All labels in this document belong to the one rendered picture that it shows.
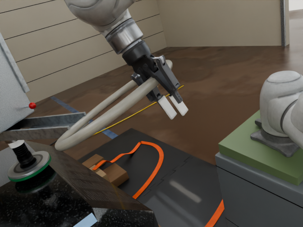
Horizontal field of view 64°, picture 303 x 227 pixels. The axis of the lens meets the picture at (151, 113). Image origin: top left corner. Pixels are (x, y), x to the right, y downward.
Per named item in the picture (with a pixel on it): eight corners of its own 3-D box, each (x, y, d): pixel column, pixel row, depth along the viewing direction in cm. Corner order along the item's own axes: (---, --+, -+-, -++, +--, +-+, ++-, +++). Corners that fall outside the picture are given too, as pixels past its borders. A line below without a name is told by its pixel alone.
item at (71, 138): (34, 170, 80) (27, 163, 80) (107, 103, 119) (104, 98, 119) (136, 112, 53) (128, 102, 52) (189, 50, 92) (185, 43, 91)
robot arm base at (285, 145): (271, 115, 111) (270, 105, 108) (321, 134, 93) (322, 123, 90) (241, 133, 106) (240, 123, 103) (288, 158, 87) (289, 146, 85)
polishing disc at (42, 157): (13, 185, 114) (12, 183, 113) (4, 170, 130) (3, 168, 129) (55, 160, 125) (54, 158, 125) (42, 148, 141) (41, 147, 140)
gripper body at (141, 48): (148, 34, 65) (167, 62, 67) (131, 48, 71) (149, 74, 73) (132, 45, 60) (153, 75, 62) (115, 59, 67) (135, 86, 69)
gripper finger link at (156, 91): (140, 68, 66) (136, 69, 67) (157, 102, 70) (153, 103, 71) (147, 62, 69) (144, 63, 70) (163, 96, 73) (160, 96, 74)
